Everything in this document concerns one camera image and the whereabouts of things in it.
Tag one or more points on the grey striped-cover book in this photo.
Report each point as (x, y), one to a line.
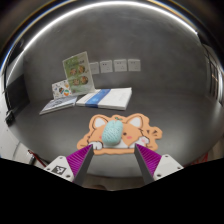
(58, 104)

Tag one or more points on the orange corgi-shaped mouse pad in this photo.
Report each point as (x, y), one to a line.
(140, 133)

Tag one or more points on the small black device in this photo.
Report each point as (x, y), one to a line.
(9, 117)

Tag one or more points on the green food menu stand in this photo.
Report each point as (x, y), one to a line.
(78, 73)

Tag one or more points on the black flat monitor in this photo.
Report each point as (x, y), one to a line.
(16, 93)

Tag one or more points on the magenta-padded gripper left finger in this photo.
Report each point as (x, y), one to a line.
(78, 161)

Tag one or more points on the white wall socket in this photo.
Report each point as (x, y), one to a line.
(134, 65)
(106, 66)
(95, 68)
(120, 65)

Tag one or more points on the teal dotted computer mouse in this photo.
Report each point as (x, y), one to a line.
(112, 132)

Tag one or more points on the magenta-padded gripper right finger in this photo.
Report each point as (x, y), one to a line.
(150, 160)

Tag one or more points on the white book with blue band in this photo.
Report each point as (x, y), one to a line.
(113, 98)

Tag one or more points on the white colourful sticker card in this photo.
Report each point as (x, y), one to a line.
(60, 90)

